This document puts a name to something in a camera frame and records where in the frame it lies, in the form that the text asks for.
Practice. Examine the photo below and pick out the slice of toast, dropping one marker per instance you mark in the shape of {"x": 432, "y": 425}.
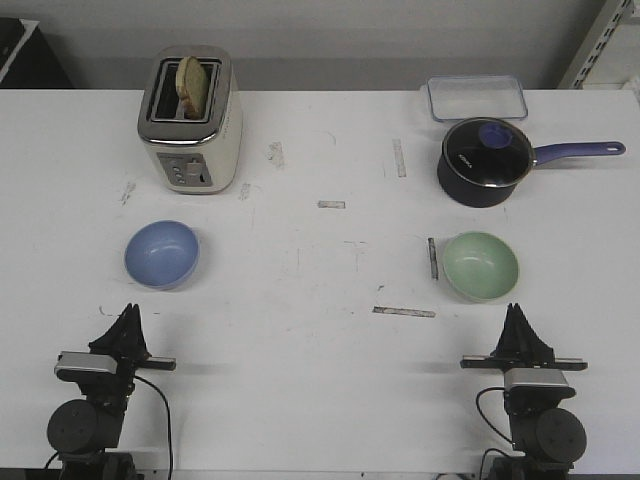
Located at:
{"x": 191, "y": 84}

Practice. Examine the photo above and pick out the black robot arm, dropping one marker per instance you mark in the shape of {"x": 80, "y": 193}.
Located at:
{"x": 547, "y": 438}
{"x": 85, "y": 432}

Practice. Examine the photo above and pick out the green bowl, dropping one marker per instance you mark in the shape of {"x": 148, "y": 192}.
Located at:
{"x": 480, "y": 266}

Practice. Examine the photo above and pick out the dark blue saucepan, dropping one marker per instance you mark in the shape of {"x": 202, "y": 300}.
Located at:
{"x": 475, "y": 196}

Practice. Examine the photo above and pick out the white metal shelf upright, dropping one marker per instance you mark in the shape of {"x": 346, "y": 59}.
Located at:
{"x": 608, "y": 57}

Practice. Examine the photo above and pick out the glass pot lid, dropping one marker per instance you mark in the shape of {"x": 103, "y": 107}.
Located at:
{"x": 487, "y": 152}

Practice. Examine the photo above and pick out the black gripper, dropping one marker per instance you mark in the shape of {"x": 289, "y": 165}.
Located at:
{"x": 115, "y": 359}
{"x": 520, "y": 347}

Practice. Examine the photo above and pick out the clear plastic food container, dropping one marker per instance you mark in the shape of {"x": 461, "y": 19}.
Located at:
{"x": 458, "y": 97}

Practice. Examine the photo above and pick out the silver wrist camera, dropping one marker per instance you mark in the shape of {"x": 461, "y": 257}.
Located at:
{"x": 549, "y": 382}
{"x": 83, "y": 367}

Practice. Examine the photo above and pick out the cream and steel toaster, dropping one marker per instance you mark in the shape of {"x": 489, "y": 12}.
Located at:
{"x": 192, "y": 156}

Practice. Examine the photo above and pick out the blue bowl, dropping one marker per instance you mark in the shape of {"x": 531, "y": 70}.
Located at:
{"x": 162, "y": 255}

